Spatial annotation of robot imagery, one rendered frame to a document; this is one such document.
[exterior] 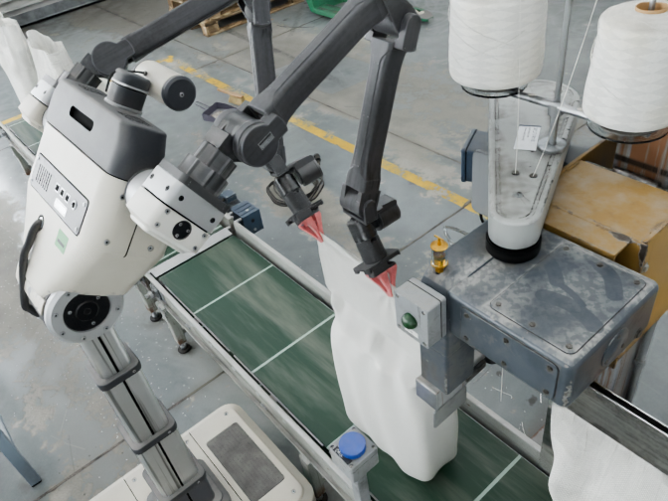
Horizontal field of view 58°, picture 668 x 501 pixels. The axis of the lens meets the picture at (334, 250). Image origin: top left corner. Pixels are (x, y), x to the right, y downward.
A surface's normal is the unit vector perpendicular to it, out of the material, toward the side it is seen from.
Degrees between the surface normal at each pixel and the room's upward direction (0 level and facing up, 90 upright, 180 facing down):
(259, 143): 90
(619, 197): 0
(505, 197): 0
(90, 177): 50
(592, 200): 0
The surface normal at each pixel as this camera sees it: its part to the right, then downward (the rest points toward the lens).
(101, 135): -0.66, -0.11
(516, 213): -0.13, -0.76
